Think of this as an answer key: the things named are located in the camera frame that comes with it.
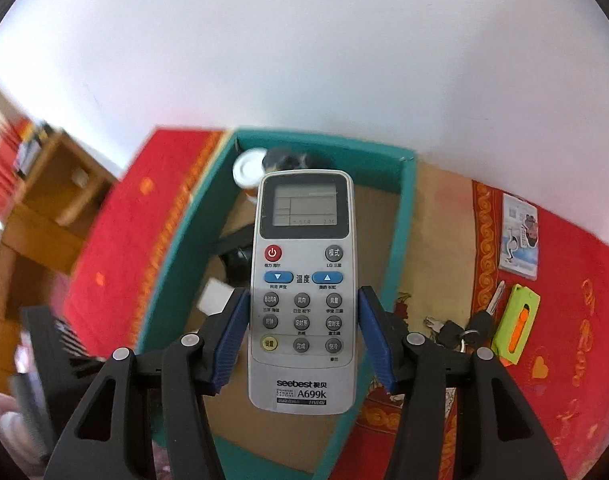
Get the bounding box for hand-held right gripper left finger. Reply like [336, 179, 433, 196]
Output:
[44, 287, 250, 480]

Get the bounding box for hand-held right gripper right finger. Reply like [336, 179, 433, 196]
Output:
[359, 286, 567, 480]

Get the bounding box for teal cardboard box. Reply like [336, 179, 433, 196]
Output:
[134, 127, 417, 476]

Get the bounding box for white remote control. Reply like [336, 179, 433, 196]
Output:
[248, 170, 357, 415]

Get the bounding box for key bunch with black fobs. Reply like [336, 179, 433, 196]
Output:
[423, 280, 506, 356]

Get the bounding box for wooden shelf unit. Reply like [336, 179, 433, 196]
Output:
[0, 72, 120, 396]

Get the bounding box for green orange utility knife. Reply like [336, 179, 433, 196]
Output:
[491, 284, 541, 367]

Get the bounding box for white lidded jar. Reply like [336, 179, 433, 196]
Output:
[233, 148, 268, 190]

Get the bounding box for white printed card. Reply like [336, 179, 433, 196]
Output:
[498, 194, 541, 282]

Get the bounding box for dark round object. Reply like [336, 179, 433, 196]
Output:
[262, 146, 321, 174]

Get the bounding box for row of red booklets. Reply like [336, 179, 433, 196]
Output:
[0, 119, 52, 216]

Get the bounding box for red printed tablecloth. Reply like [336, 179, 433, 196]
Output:
[62, 127, 609, 480]

